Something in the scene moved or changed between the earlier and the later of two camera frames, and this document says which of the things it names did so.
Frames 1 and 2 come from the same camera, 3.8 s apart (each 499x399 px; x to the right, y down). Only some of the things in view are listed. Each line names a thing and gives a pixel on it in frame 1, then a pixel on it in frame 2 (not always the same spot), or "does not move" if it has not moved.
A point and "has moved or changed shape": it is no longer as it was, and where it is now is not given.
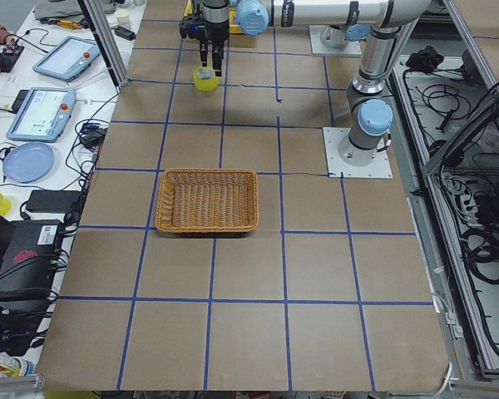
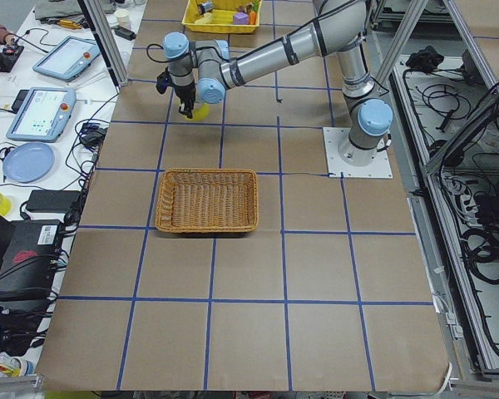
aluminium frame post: (106, 37) does not move
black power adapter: (52, 200) does not move
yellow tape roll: (205, 78) has moved or changed shape
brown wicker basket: (207, 200) does not move
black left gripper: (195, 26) → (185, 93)
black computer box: (29, 263) does not move
